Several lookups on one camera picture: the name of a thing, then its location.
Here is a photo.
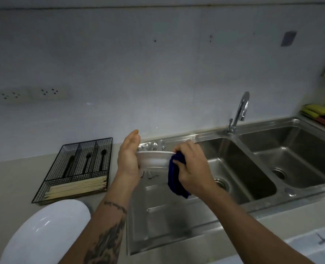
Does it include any person's right hand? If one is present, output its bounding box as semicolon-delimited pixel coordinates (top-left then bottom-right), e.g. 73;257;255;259
172;139;221;202

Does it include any yellow sponge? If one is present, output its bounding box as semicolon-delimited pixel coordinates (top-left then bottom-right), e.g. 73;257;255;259
301;104;325;116

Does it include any bundle of wooden chopsticks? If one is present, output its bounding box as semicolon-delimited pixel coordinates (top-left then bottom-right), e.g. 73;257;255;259
43;176;108;201

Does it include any person's left hand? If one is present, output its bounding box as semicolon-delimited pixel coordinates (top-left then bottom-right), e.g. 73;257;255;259
116;129;142;188

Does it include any person's left forearm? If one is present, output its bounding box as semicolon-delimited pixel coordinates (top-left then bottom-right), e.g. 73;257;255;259
58;176;140;264

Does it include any stainless steel double sink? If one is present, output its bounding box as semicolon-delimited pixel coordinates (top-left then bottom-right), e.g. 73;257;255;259
126;117;325;256

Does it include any black spoon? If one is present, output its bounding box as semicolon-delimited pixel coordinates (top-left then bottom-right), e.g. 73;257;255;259
99;149;107;171

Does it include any white wall cabinet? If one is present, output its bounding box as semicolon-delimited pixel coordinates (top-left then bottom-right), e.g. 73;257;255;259
0;0;325;10

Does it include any black knife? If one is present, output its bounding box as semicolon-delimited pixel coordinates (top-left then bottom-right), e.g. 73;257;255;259
65;155;75;176

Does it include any black wire cutlery tray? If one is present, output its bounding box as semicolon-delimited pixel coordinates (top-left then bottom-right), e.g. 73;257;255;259
31;137;113;206

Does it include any chrome faucet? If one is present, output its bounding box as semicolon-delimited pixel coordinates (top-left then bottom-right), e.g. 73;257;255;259
226;91;250;134

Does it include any black fork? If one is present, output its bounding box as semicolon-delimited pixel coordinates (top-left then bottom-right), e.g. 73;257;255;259
83;153;92;173

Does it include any white plate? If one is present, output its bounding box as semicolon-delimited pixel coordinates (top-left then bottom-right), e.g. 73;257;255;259
137;150;177;169
0;199;91;264

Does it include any pile of steel cutlery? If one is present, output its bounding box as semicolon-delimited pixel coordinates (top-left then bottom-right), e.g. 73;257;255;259
138;139;167;179

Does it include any dark blue cloth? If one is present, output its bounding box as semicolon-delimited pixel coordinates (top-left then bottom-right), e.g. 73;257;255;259
167;151;192;199

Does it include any person's right forearm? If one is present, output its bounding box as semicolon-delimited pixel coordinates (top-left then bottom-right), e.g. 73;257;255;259
199;188;322;264

